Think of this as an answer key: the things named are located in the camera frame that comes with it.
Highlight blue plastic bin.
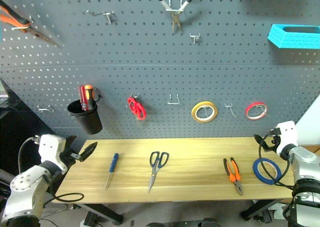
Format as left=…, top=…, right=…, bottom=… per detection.
left=267, top=23, right=320, bottom=50

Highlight blue tape roll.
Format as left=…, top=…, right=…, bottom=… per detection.
left=252, top=157, right=283, bottom=184

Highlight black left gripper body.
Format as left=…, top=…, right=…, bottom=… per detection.
left=59, top=143, right=83, bottom=173

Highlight orange black combination pliers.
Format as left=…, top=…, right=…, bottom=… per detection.
left=222, top=157, right=244, bottom=196

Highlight black table leg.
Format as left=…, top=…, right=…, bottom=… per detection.
left=240, top=198, right=291, bottom=222
left=73, top=202, right=125, bottom=226

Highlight black white handled pliers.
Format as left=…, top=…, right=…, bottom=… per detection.
left=152, top=0, right=197, bottom=34

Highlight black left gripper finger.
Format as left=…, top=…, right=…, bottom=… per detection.
left=79, top=141, right=99, bottom=162
left=65, top=134, right=78, bottom=150

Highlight red handled screwdriver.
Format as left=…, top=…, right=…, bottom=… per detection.
left=78, top=85, right=87, bottom=111

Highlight red tape roll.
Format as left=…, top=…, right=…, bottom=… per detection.
left=244, top=101, right=269, bottom=122

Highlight black handled scissors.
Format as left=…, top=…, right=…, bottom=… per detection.
left=147, top=151, right=170, bottom=194

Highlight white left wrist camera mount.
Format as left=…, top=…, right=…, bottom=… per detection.
left=37, top=133, right=67, bottom=172

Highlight black cabinet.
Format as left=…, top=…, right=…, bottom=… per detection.
left=0, top=78, right=57, bottom=164

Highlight grey metal pegboard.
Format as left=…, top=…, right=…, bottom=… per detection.
left=0, top=0, right=320, bottom=141

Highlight black plastic cup holder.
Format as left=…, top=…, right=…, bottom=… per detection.
left=66, top=87, right=104, bottom=135

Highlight blue handled screwdriver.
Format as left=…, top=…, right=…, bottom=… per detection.
left=104, top=152, right=120, bottom=191

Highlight orange black handled screwdriver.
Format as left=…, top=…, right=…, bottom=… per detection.
left=83, top=84, right=95, bottom=111

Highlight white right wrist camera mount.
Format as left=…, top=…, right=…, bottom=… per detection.
left=275, top=120, right=299, bottom=156

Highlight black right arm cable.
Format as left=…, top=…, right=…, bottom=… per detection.
left=257, top=135, right=296, bottom=191

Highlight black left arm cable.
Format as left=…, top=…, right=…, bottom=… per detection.
left=17, top=135, right=85, bottom=208

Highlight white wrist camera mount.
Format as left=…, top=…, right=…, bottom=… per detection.
left=275, top=120, right=299, bottom=156
left=37, top=133, right=67, bottom=172

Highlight yellow tape roll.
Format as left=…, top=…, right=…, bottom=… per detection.
left=191, top=100, right=219, bottom=124

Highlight orange black needle-nose pliers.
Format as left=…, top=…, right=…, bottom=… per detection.
left=0, top=0, right=62, bottom=48

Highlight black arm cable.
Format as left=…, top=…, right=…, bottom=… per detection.
left=17, top=135, right=85, bottom=208
left=257, top=135, right=296, bottom=191

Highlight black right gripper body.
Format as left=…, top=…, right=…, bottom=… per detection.
left=267, top=127, right=281, bottom=153

